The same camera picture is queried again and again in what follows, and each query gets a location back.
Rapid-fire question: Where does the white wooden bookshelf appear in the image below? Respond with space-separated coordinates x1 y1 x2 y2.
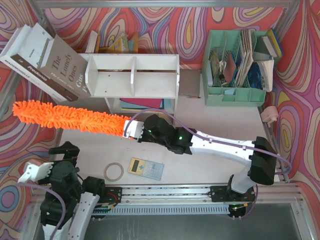
56 52 181 125

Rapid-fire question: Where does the grey cardboard sheet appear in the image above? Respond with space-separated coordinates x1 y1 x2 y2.
178 69 201 97

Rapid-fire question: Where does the masking tape roll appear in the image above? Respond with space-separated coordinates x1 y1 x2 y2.
103 162 124 182

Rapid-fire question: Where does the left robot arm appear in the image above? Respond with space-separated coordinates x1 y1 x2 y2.
39 141 106 240

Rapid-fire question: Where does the white Mademoiselle book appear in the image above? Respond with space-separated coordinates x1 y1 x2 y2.
0 24 32 76

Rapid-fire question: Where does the orange microfiber duster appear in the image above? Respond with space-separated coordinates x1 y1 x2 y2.
12 100 131 137

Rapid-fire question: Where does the green desk organizer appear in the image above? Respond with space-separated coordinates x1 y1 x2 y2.
201 28 266 107

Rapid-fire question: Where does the brown Lonely Ones book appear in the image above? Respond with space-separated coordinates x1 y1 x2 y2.
39 35 91 99

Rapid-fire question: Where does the pink piggy figure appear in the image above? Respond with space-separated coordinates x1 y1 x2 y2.
260 106 279 128

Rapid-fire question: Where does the stack of coloured paper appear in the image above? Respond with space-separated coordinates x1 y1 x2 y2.
119 98 165 110

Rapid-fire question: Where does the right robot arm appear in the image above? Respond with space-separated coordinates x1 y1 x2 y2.
139 114 279 194

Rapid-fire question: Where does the pencil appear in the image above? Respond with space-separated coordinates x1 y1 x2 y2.
187 96 201 99

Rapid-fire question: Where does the Fredonia book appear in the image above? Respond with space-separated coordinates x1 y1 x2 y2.
11 24 78 102

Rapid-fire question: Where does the yellow grey calculator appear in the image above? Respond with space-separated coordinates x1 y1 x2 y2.
128 157 165 181

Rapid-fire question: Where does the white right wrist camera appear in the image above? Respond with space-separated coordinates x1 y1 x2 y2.
122 120 144 139

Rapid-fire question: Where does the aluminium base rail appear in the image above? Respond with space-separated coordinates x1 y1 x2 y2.
98 182 304 206

